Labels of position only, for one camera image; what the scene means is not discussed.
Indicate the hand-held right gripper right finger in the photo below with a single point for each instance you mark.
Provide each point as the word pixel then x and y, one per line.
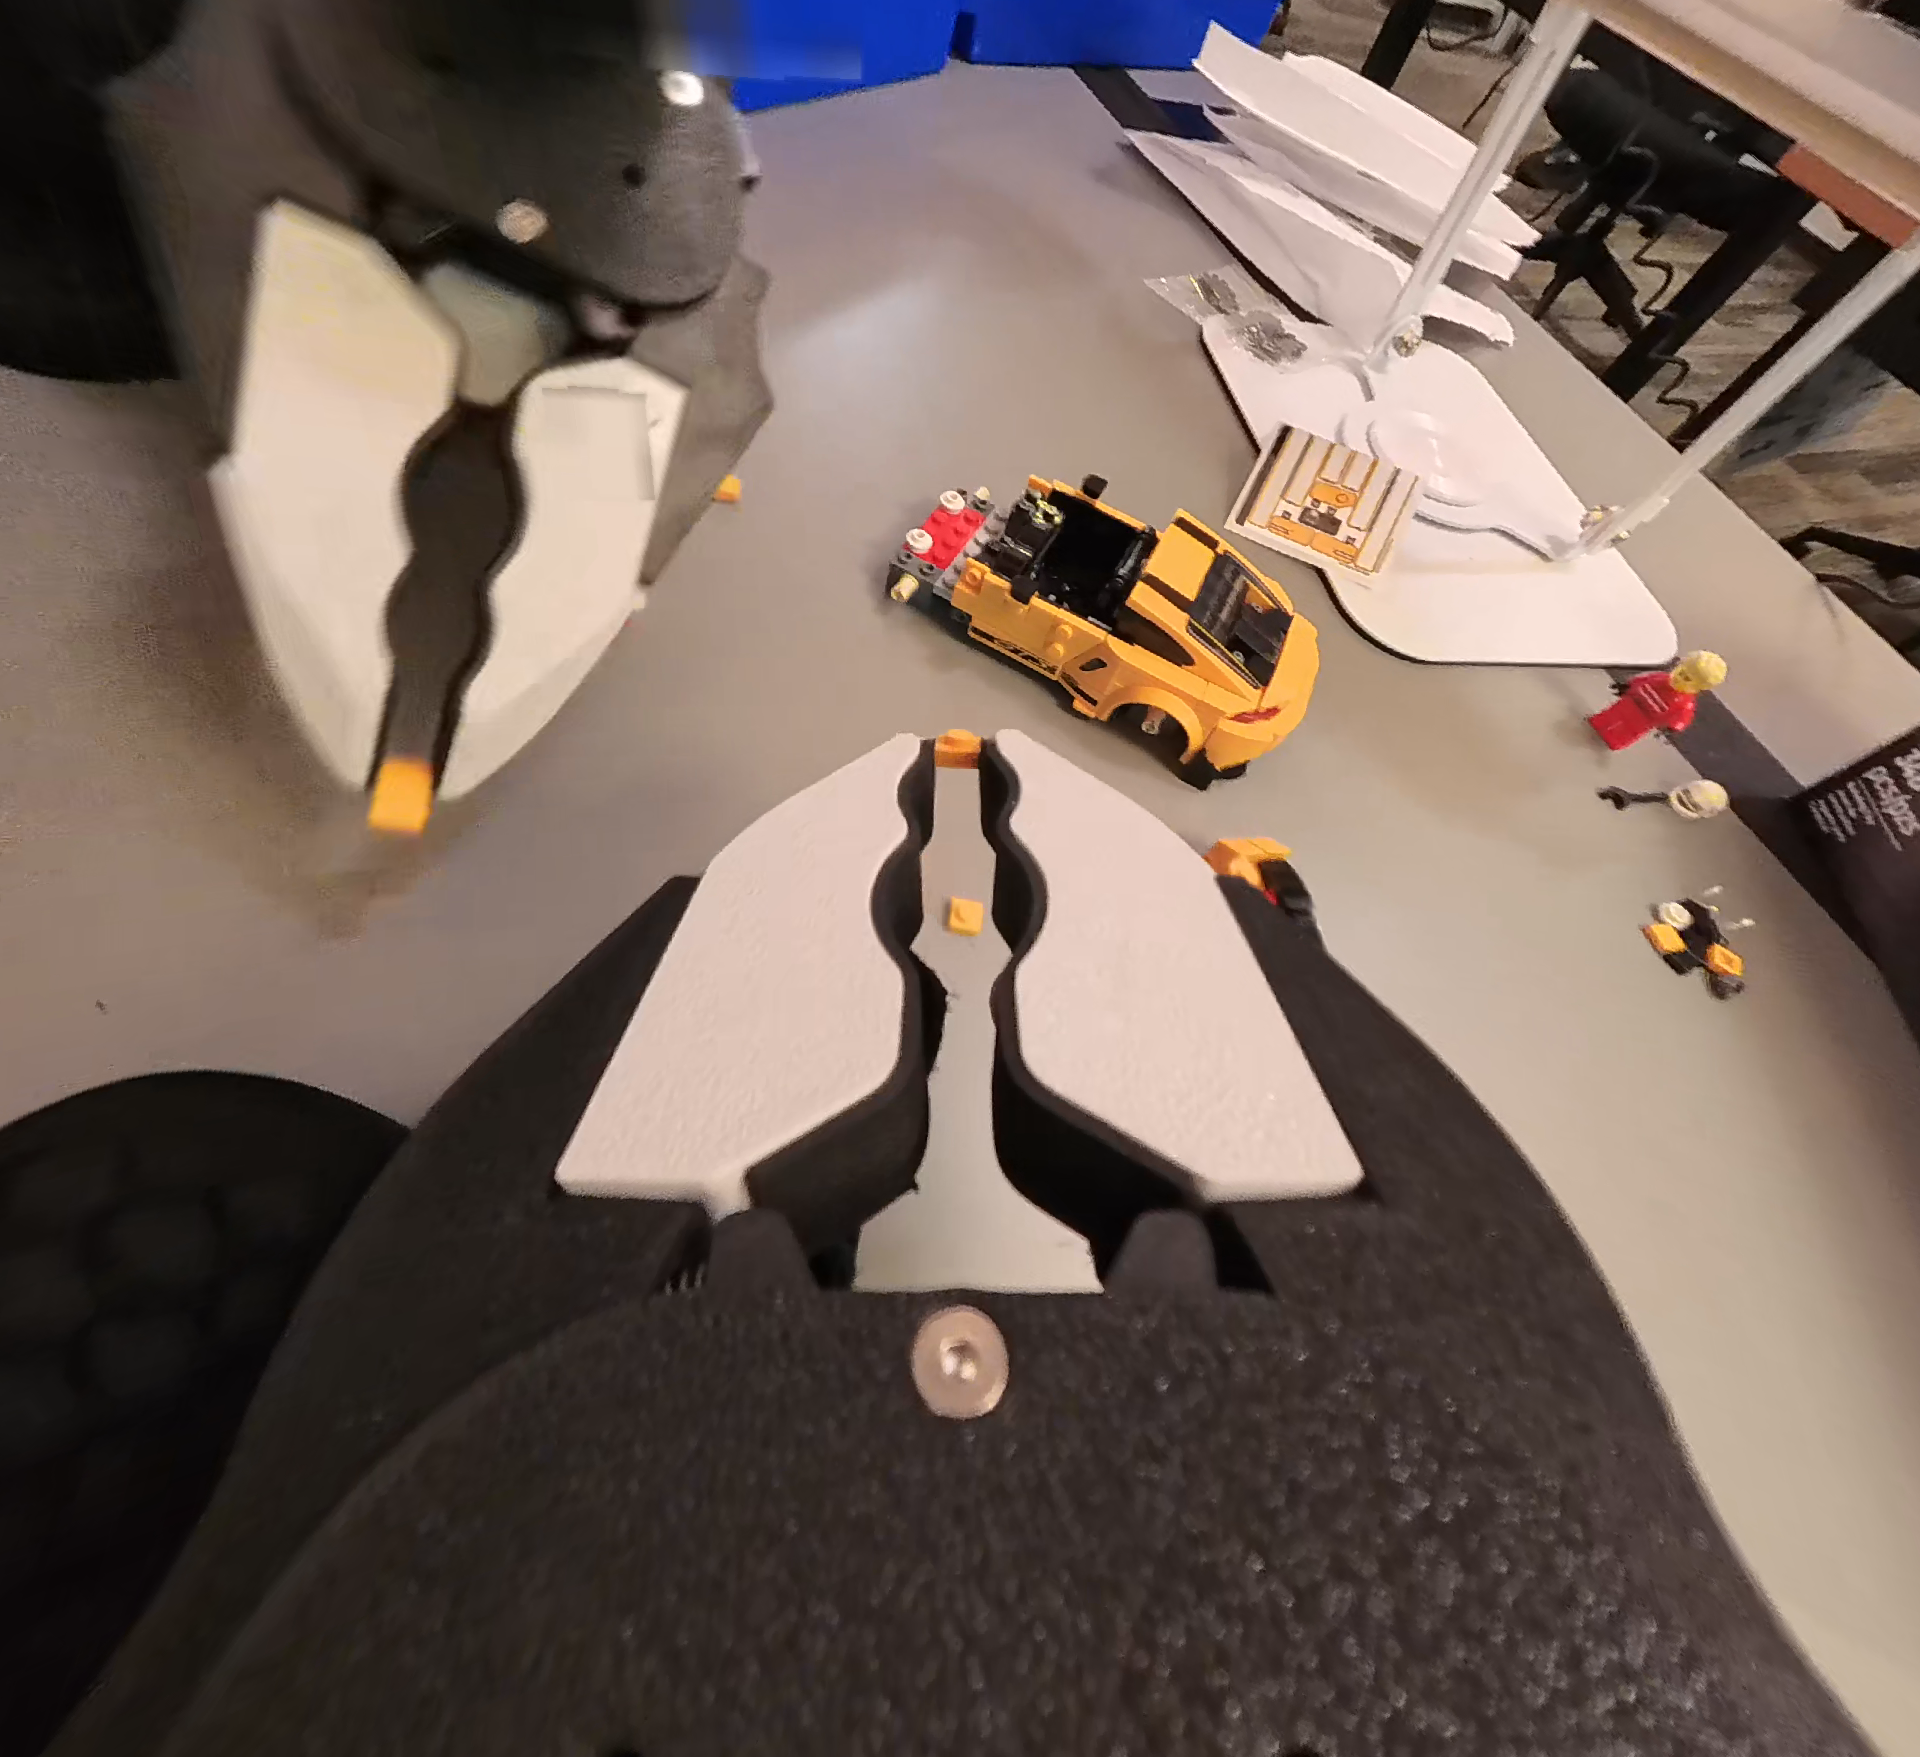
pixel 1168 1036

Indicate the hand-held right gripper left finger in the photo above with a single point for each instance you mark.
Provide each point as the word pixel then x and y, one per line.
pixel 750 1036

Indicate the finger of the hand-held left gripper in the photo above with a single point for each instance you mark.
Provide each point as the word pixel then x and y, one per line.
pixel 318 482
pixel 582 544

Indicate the orange curved lego piece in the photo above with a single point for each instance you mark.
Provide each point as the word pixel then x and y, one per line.
pixel 399 795

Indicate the small orange lego plate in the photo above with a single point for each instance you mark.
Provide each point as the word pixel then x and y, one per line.
pixel 964 916
pixel 954 743

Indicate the person's left forearm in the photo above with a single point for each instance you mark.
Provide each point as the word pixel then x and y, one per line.
pixel 57 209

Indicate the black orange lego bumper assembly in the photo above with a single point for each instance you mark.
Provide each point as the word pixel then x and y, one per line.
pixel 1243 858

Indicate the yellow lego car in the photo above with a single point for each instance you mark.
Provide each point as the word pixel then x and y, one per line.
pixel 1127 616

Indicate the small black orange lego assembly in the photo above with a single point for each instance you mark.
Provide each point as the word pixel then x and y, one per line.
pixel 1693 942

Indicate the lego sticker sheet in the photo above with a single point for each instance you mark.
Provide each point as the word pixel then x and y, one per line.
pixel 1316 495

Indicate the red lego minifigure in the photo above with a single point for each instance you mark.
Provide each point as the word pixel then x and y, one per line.
pixel 1649 703

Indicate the dark lego set box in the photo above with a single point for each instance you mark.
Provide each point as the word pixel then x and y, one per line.
pixel 1860 858

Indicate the white stand with metal poles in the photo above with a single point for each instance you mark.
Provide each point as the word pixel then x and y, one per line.
pixel 1472 586

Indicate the white paper scrap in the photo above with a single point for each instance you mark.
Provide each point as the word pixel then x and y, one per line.
pixel 1316 168

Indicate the black office chair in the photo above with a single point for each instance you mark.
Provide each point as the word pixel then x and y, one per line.
pixel 1635 157

